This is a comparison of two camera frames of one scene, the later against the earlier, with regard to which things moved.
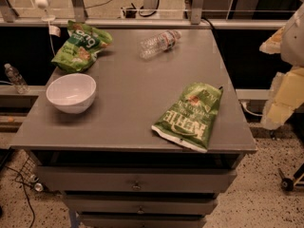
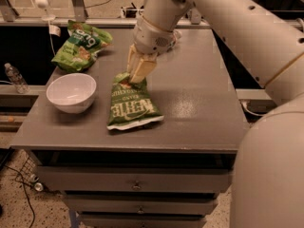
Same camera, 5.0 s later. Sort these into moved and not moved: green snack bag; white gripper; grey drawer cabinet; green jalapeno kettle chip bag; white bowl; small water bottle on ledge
Moved: white gripper; green jalapeno kettle chip bag
Not moved: grey drawer cabinet; green snack bag; small water bottle on ledge; white bowl
